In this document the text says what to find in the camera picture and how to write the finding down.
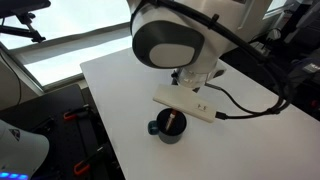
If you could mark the orange-handled clamp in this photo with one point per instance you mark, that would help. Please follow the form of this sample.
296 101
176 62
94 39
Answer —
73 114
84 166

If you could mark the orange-capped Sharpie marker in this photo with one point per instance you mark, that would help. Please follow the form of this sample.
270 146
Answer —
170 119

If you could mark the dark teal mug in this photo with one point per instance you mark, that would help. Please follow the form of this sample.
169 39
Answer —
174 134

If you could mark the orange-handled clamp far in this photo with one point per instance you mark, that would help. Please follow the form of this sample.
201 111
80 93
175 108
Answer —
73 114

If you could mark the black side table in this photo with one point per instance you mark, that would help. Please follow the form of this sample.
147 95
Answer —
69 141

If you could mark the dark equipment pile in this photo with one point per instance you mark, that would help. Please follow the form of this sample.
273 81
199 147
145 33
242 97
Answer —
296 33

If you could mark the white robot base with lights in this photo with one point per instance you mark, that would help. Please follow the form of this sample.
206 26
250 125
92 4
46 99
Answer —
21 152

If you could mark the black camera tripod mount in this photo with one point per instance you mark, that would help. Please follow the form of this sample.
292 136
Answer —
23 11

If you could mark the orange-handled clamp near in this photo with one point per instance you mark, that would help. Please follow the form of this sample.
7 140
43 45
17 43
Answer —
84 166

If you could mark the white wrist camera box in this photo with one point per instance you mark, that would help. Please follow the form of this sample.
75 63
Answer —
185 100

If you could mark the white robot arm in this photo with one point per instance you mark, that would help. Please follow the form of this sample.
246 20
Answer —
187 35

